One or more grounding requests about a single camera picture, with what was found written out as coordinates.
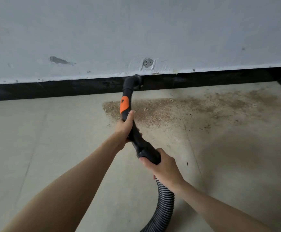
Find person's right hand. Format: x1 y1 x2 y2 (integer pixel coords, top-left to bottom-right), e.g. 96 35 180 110
138 148 186 195

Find person's left hand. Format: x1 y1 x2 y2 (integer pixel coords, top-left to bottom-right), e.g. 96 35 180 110
114 110 143 152

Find black ribbed vacuum hose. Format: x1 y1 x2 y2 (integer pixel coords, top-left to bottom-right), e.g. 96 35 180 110
119 74 175 232

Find brown dirt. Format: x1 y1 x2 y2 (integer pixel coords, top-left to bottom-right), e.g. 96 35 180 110
102 90 281 131

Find person's right forearm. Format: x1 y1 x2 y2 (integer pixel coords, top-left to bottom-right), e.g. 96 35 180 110
177 181 274 232

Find person's left forearm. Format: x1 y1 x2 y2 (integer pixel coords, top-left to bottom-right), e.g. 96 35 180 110
1 135 123 232

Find black baseboard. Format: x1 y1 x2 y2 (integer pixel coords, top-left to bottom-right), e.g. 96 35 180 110
0 66 281 102

